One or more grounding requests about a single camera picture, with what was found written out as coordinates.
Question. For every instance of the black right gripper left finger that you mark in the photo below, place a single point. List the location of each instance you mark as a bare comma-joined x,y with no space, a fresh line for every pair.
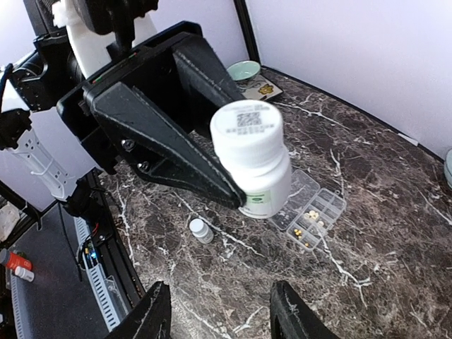
151,318

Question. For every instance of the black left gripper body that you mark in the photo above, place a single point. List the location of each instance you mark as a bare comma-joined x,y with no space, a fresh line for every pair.
151,68

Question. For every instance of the white pill bottle front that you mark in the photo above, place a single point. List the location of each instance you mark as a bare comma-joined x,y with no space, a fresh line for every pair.
201,231

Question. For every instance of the small teal patterned bowl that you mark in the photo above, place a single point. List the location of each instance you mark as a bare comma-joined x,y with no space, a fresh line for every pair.
448,167

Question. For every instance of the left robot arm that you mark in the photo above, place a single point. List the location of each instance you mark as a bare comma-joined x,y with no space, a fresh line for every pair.
220,26

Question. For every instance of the white slotted cable duct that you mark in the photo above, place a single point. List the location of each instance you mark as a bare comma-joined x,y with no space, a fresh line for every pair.
104,287

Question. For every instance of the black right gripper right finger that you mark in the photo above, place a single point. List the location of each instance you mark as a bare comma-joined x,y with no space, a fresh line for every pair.
290,316

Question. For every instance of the clear plastic pill organizer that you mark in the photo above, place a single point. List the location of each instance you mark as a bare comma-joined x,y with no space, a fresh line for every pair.
307,194

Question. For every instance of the white bottle outside enclosure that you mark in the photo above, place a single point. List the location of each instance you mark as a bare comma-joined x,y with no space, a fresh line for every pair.
24,273

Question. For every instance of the red bottle outside enclosure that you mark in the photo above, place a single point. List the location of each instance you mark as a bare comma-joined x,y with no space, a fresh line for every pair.
11,260

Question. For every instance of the black left frame post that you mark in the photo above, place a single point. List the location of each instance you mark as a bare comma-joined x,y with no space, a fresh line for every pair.
247,30

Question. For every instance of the teal bowl on plate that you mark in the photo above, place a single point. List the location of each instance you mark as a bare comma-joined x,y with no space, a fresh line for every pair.
244,73

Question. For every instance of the small yellow pills in organizer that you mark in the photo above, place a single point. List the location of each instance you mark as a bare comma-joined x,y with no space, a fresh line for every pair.
302,237

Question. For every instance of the square floral ceramic plate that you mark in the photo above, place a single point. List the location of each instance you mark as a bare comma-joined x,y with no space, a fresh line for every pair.
261,89

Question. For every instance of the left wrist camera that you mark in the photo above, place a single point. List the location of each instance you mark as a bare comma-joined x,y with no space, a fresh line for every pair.
102,31

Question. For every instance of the white pill bottle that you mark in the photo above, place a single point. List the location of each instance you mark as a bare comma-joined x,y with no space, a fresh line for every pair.
201,231
248,139

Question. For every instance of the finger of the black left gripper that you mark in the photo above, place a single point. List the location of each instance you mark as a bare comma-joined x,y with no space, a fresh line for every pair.
202,72
158,149

